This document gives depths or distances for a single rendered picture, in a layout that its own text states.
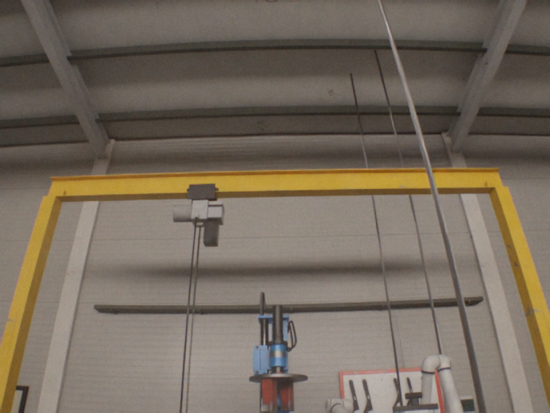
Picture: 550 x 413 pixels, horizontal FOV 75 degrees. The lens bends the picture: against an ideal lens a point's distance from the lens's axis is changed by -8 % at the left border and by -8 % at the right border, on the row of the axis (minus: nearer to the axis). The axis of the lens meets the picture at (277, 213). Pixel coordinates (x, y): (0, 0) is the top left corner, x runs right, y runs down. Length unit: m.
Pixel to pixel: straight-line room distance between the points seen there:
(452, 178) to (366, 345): 2.85
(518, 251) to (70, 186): 5.04
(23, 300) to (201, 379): 2.87
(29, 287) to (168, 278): 2.75
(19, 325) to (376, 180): 4.01
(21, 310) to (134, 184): 1.77
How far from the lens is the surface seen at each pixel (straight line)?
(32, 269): 4.59
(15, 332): 4.43
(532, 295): 4.46
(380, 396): 6.14
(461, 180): 4.86
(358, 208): 7.09
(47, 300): 7.39
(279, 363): 3.99
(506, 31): 6.97
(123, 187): 4.71
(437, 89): 7.89
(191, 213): 4.19
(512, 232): 4.66
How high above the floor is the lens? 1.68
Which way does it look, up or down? 30 degrees up
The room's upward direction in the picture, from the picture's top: 1 degrees counter-clockwise
